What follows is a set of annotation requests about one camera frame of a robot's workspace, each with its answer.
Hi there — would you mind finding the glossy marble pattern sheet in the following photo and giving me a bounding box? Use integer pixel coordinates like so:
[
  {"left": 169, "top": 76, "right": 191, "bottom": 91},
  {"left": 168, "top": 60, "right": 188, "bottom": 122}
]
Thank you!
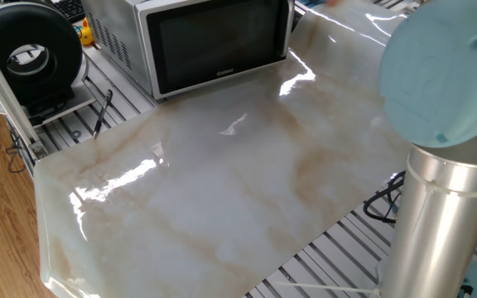
[{"left": 33, "top": 0, "right": 426, "bottom": 298}]

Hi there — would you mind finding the aluminium frame strut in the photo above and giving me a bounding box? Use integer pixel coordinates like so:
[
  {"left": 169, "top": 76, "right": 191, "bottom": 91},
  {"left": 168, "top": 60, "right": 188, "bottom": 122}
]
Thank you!
[{"left": 0, "top": 24, "right": 50, "bottom": 163}]

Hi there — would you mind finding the yellow rubber duck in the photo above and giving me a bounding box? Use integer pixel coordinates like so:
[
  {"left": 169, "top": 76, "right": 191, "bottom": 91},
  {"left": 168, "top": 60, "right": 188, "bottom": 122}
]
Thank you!
[{"left": 76, "top": 17, "right": 95, "bottom": 47}]

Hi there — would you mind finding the black pen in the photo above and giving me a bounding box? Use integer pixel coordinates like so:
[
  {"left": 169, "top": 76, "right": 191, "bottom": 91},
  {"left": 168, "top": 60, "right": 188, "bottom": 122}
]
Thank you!
[{"left": 92, "top": 88, "right": 114, "bottom": 141}]

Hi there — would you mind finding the metal corner bracket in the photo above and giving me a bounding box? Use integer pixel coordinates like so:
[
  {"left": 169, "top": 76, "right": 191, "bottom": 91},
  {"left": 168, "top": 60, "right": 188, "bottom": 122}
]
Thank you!
[{"left": 30, "top": 142, "right": 50, "bottom": 161}]

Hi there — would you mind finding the black keyboard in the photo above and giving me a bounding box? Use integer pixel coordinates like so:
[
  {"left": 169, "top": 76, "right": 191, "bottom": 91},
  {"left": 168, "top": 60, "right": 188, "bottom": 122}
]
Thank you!
[{"left": 50, "top": 0, "right": 86, "bottom": 24}]

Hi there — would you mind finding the thin black hanging cable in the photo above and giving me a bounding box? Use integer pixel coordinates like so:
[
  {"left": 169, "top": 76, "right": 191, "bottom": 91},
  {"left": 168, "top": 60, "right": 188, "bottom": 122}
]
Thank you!
[{"left": 5, "top": 127, "right": 29, "bottom": 175}]

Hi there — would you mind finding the black base cable loop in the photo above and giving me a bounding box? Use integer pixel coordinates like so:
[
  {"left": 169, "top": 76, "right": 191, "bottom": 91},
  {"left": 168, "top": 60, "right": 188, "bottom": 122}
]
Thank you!
[{"left": 362, "top": 170, "right": 407, "bottom": 225}]

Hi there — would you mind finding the silver microwave body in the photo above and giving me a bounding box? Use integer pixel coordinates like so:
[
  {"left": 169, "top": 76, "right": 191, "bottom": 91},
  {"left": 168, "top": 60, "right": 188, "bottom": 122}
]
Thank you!
[{"left": 79, "top": 0, "right": 296, "bottom": 100}]

